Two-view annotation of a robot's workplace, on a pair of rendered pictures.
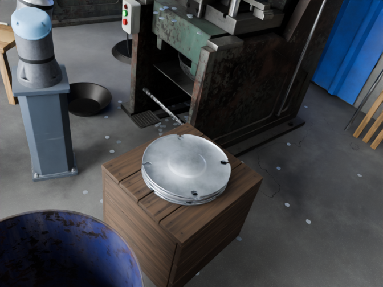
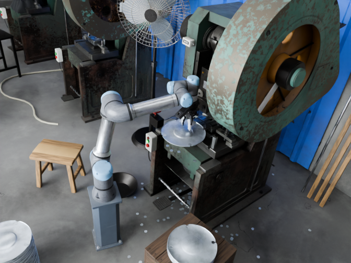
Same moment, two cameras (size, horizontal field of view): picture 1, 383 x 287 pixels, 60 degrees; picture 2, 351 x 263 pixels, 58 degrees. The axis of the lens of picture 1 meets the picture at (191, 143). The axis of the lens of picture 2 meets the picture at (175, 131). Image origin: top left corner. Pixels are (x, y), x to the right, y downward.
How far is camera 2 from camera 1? 0.92 m
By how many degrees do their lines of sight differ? 6
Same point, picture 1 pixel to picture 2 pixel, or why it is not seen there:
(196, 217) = not seen: outside the picture
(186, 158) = (191, 241)
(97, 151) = (132, 225)
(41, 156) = (103, 236)
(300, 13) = not seen: hidden behind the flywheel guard
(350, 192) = (302, 243)
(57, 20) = (91, 116)
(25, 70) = (98, 193)
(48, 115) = (109, 215)
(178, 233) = not seen: outside the picture
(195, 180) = (197, 256)
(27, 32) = (102, 177)
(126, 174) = (159, 253)
